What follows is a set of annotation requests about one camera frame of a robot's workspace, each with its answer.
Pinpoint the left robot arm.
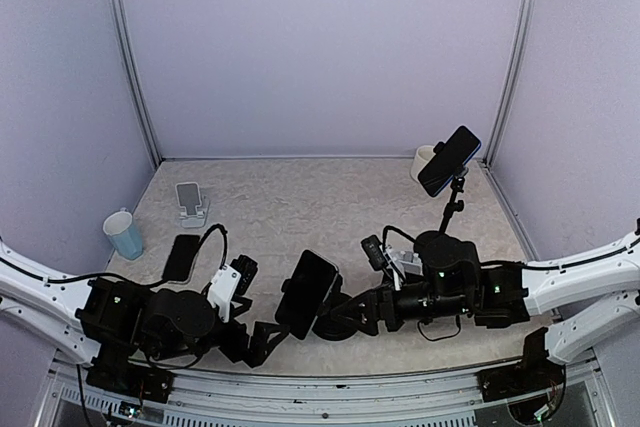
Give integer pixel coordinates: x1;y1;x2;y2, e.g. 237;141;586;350
1;245;289;392

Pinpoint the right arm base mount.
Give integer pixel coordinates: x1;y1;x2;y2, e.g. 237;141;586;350
476;327;566;402

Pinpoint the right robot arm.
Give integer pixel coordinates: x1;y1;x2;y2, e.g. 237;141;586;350
329;230;639;391

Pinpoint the right aluminium frame post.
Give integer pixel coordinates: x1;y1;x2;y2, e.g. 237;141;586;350
483;0;535;170

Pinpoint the black phone clear case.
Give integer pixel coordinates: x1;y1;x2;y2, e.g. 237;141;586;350
162;234;200;283

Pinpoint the black phone on round stand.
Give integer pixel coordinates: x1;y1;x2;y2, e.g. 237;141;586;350
275;250;339;340

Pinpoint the aluminium frame post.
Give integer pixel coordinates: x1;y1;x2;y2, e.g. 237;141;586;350
483;0;535;170
109;0;163;170

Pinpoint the light blue cup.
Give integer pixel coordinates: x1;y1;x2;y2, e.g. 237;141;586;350
102;209;144;261

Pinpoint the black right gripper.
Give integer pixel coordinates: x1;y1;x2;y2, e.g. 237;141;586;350
330;282;473;338

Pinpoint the white folding phone stand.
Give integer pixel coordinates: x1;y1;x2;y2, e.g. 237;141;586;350
175;182;210;229

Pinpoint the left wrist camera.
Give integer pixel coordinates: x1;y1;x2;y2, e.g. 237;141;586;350
206;255;258;323

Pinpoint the black phone blue edge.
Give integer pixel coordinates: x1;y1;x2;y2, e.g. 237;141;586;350
418;125;481;197

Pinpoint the front aluminium rail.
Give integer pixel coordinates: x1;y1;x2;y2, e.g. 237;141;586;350
34;344;616;427

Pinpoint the white cup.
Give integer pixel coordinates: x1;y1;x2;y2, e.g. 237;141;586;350
410;145;435;182

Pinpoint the left aluminium frame post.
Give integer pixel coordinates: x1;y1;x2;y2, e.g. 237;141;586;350
109;0;163;170

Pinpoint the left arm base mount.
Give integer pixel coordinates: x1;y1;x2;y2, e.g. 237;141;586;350
86;365;175;404

